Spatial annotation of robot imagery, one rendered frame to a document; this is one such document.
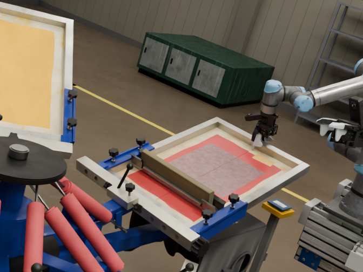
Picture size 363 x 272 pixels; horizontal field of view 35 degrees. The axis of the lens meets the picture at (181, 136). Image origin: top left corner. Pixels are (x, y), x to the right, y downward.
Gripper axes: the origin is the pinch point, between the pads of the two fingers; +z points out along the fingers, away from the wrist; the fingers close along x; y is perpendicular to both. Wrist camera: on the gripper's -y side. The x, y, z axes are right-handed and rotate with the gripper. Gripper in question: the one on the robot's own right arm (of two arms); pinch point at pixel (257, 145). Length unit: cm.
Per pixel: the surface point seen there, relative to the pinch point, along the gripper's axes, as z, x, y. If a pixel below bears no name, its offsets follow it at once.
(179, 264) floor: 140, 30, -63
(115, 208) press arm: -6, -94, 3
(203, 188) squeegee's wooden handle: -9, -59, 16
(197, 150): 1.3, -26.5, -15.9
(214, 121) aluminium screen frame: -2.6, -3.2, -26.1
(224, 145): 1.0, -12.7, -10.5
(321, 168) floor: 241, 389, -145
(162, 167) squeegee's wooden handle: -7, -60, -7
